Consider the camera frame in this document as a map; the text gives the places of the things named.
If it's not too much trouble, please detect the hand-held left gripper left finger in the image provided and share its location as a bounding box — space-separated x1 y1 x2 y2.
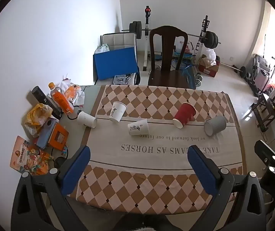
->
11 146 91 231

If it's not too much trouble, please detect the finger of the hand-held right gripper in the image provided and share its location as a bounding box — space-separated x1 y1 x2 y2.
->
254 140 275 167

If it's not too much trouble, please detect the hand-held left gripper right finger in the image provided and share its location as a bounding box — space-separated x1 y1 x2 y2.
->
187 145 266 231

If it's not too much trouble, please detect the grey paper cup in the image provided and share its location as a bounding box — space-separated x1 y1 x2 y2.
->
204 115 227 136

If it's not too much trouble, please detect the plain white paper cup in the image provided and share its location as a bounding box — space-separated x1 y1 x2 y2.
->
77 111 97 129

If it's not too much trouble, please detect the red ribbed paper cup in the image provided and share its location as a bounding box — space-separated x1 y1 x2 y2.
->
172 102 197 129

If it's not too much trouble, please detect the tall white printed paper cup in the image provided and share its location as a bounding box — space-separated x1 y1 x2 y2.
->
109 101 127 123

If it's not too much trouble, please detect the short white printed paper cup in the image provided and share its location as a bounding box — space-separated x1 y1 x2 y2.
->
127 119 150 136

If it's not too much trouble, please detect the black round object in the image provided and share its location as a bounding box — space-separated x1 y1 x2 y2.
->
54 157 66 169

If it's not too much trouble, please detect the orange booklet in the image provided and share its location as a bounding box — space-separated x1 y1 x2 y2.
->
47 124 70 151

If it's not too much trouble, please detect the black exercise machine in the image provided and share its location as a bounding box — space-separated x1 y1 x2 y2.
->
250 82 275 133

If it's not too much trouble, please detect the grey smartphone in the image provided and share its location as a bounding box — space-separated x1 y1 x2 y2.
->
36 118 57 149

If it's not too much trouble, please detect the colourful snack packet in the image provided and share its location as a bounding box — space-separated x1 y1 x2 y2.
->
10 135 54 176

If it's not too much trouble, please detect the brown checked tablecloth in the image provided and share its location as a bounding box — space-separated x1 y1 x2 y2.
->
76 85 245 216

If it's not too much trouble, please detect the yellow plastic bag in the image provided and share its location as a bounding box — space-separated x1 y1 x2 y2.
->
24 103 53 137

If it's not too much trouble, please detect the white appliance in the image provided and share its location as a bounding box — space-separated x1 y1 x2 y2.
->
258 69 272 92

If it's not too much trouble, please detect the orange drink bottle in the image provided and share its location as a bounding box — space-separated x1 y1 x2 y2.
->
48 82 74 115

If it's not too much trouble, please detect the crumpled white paper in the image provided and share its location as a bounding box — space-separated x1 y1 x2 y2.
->
56 78 86 106

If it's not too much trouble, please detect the orange snack bag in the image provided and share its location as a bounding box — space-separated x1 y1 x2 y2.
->
64 83 81 104

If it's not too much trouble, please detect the black speaker box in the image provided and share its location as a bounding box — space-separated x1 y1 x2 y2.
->
31 86 63 119

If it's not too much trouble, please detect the small black barbell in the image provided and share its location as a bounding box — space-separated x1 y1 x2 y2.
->
220 63 248 78

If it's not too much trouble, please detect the cardboard box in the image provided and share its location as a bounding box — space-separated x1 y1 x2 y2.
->
198 57 220 77

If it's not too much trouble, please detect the clear plastic box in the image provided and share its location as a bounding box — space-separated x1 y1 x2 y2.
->
113 75 129 85

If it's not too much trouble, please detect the white plastic bag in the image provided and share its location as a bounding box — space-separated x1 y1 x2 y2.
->
203 48 217 66

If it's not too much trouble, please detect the blue board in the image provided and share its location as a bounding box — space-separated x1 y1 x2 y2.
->
93 47 139 80

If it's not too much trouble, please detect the clear plastic bag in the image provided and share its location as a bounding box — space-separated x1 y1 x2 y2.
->
95 44 110 54

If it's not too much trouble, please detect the white red-print shopping bag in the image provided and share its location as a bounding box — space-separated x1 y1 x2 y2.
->
174 36 189 53

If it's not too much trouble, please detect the dark wooden chair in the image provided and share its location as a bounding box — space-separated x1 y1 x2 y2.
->
148 25 191 89

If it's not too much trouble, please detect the white padded chair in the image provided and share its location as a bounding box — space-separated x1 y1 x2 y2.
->
100 32 138 53

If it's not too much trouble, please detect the white barbell rack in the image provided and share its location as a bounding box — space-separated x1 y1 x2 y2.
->
141 5 210 72

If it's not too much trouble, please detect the black cable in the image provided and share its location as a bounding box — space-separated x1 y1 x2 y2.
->
66 110 81 120

